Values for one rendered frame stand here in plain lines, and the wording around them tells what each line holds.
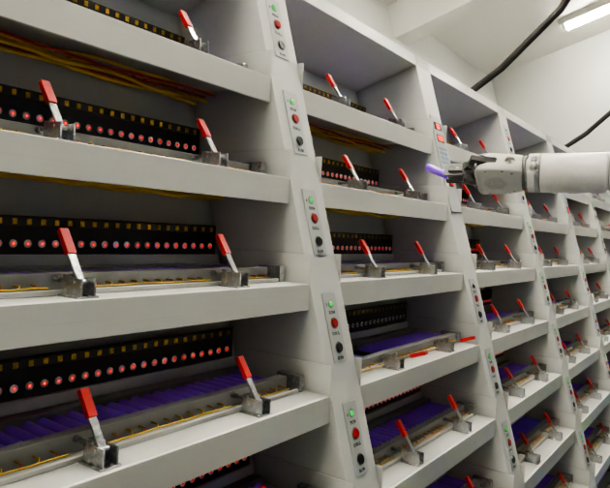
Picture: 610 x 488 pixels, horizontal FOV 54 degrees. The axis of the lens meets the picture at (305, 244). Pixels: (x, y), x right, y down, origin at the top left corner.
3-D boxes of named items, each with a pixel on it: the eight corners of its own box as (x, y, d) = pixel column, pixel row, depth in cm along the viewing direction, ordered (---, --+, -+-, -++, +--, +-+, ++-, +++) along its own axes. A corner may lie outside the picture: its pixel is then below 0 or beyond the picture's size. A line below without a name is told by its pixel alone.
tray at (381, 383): (478, 361, 157) (479, 325, 157) (358, 411, 108) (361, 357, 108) (408, 350, 169) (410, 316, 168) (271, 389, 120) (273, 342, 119)
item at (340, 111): (431, 154, 165) (434, 104, 165) (300, 111, 116) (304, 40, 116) (367, 157, 177) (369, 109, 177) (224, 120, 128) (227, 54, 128)
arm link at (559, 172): (543, 156, 134) (540, 150, 126) (610, 155, 128) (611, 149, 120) (541, 194, 134) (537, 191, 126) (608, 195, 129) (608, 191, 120)
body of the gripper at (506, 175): (527, 173, 125) (472, 173, 130) (530, 199, 133) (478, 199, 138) (531, 144, 128) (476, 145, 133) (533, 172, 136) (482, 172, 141)
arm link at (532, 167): (537, 176, 124) (522, 176, 126) (539, 199, 131) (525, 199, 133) (541, 143, 128) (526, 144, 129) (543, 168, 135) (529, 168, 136)
